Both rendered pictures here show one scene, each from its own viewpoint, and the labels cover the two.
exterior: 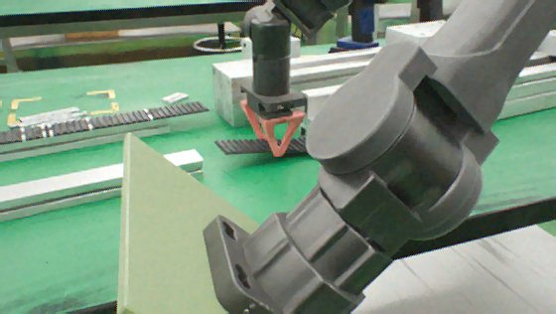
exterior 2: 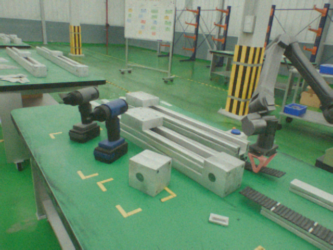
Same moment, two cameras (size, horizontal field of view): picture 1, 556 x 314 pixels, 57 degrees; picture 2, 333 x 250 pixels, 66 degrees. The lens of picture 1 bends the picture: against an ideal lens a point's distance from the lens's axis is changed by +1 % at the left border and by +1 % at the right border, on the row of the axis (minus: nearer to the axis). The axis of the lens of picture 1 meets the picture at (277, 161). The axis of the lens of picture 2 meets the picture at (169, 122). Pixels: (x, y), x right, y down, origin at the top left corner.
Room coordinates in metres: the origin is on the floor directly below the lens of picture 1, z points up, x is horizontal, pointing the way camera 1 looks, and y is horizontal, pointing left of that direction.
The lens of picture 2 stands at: (1.32, 0.71, 1.26)
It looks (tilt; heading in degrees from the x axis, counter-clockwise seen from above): 20 degrees down; 252
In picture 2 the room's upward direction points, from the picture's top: 5 degrees clockwise
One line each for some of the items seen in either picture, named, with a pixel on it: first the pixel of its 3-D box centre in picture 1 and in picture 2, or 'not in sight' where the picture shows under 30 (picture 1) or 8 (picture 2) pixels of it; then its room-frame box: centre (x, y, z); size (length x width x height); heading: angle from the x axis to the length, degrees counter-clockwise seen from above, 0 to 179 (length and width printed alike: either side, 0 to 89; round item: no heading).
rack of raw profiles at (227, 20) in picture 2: not in sight; (190, 34); (-2.70, -9.92, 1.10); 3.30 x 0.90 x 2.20; 111
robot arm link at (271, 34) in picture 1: (270, 37); (267, 125); (0.74, 0.01, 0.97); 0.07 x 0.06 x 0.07; 11
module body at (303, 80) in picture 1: (426, 65); (141, 130); (1.12, -0.34, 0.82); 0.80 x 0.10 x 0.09; 116
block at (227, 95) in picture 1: (246, 93); (225, 172); (0.91, 0.06, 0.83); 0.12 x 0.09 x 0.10; 26
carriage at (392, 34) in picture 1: (429, 43); (141, 120); (1.12, -0.34, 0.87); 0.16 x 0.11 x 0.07; 116
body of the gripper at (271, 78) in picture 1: (271, 78); (265, 140); (0.74, 0.01, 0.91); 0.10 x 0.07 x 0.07; 26
